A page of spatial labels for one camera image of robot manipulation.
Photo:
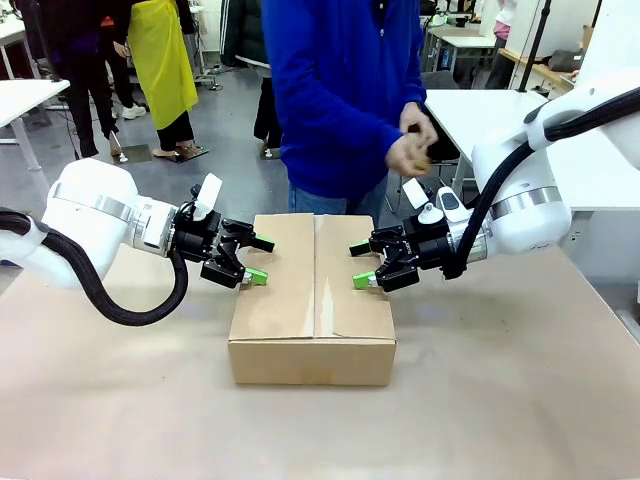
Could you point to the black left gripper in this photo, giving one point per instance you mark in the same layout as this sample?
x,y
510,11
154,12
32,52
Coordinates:
x,y
197,240

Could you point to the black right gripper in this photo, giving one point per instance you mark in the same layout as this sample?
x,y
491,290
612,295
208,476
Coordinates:
x,y
427,247

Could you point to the small yellowish item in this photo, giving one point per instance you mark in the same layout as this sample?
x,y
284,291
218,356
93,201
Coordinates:
x,y
424,163

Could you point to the brown cardboard packing box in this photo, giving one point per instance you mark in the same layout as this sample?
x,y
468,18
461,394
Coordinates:
x,y
310,360

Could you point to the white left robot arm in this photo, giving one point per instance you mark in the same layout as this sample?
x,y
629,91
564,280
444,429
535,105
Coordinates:
x,y
90,200

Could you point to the person's right hand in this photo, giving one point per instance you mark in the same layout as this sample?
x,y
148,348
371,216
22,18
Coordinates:
x,y
405,155

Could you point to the person's left hand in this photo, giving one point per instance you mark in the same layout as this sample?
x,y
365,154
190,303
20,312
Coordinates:
x,y
415,117

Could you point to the large white table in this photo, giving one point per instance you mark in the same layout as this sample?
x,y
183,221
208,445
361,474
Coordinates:
x,y
500,115

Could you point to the grey metal stand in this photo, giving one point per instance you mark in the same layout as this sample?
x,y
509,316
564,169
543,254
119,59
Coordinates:
x,y
207,65

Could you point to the person in blue sweater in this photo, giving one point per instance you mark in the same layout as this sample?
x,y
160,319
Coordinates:
x,y
340,75

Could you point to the person in yellow apron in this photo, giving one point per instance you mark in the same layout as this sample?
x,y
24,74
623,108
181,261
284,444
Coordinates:
x,y
165,65

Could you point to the person in dark striped jacket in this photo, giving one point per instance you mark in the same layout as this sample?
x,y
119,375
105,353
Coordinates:
x,y
245,35

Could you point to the white desk with blue panel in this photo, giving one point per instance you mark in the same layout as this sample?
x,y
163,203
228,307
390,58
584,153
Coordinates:
x,y
465,40

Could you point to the wooden work table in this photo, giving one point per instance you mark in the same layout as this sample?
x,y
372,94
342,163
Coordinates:
x,y
530,65

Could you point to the person in black clothes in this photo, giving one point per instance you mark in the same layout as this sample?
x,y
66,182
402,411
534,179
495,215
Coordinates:
x,y
85,60

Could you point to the white table with grey leg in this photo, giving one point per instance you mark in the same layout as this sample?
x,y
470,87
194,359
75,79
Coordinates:
x,y
25,95

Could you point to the grey bag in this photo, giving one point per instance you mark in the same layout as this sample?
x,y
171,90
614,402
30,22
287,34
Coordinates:
x,y
565,60

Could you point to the person in pink top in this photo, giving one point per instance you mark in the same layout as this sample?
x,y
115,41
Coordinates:
x,y
505,20

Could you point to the black tripod stand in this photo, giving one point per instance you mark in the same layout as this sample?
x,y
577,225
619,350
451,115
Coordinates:
x,y
537,30

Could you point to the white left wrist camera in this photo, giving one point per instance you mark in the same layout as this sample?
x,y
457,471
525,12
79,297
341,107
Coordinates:
x,y
210,190

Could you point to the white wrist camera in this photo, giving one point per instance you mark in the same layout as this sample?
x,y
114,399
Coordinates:
x,y
452,202
210,190

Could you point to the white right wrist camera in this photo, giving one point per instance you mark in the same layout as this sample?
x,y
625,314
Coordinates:
x,y
452,202

